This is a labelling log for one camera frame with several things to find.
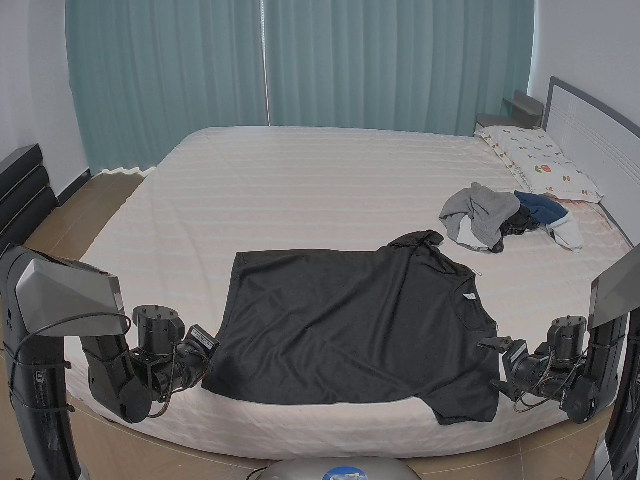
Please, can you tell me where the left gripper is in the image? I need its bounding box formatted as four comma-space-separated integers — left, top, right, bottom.
172, 351, 214, 390

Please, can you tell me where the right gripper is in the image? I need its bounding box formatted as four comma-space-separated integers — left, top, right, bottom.
477, 336, 552, 403

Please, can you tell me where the black T-shirt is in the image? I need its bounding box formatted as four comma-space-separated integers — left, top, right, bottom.
200, 229, 502, 427

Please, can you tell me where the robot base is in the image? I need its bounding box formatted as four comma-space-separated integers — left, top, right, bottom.
254, 458, 427, 480

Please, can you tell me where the pile of clothes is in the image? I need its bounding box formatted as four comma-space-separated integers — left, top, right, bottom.
439, 182, 586, 255

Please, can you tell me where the bed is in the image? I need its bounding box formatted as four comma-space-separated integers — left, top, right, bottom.
65, 75, 640, 460

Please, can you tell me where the white printed pillow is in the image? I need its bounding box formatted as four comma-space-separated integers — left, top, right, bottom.
474, 125, 604, 204

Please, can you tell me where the black chest of drawers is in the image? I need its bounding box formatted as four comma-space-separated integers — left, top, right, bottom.
0, 143, 57, 255

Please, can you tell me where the grey bedside table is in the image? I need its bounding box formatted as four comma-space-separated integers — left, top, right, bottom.
475, 90, 545, 130

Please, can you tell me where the blue-green curtain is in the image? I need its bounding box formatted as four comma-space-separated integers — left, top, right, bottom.
65, 0, 267, 179
262, 0, 535, 136

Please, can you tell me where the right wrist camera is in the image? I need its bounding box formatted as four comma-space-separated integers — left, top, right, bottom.
506, 339, 533, 369

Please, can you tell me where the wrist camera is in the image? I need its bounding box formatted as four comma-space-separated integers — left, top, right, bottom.
186, 323, 222, 358
506, 339, 533, 369

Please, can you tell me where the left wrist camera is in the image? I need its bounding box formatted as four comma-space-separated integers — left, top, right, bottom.
186, 323, 222, 358

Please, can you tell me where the black cable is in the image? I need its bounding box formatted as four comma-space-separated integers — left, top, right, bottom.
11, 313, 132, 369
513, 395, 552, 414
147, 353, 177, 419

